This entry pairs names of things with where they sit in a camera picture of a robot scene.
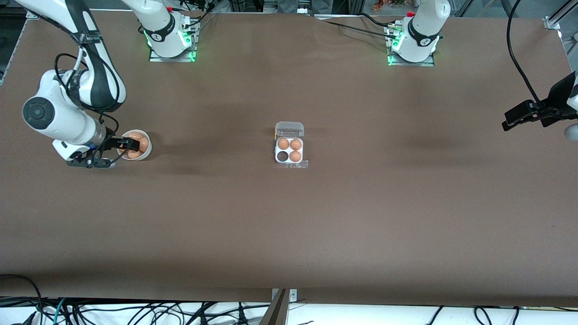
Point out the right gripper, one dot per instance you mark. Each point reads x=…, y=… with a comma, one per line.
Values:
x=111, y=142

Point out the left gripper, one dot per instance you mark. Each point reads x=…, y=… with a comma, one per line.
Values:
x=558, y=100

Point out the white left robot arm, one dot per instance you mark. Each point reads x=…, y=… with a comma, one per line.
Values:
x=424, y=27

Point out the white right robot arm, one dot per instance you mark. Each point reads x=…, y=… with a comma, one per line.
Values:
x=63, y=119

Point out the brown egg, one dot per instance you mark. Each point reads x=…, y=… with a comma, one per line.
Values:
x=135, y=134
x=145, y=144
x=133, y=155
x=283, y=144
x=295, y=144
x=295, y=156

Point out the clear plastic egg carton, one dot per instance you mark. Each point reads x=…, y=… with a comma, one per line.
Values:
x=289, y=130

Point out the white round bowl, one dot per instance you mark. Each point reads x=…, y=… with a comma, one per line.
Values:
x=146, y=155

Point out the orange background object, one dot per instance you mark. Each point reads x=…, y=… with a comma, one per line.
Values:
x=388, y=4

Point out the dark metal strut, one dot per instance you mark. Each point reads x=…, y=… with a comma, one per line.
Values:
x=276, y=311

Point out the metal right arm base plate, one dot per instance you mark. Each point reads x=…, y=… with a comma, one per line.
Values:
x=171, y=59

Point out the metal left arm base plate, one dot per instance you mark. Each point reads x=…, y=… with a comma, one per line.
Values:
x=413, y=64

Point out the silver metal bracket plate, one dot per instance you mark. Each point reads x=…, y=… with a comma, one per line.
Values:
x=293, y=295

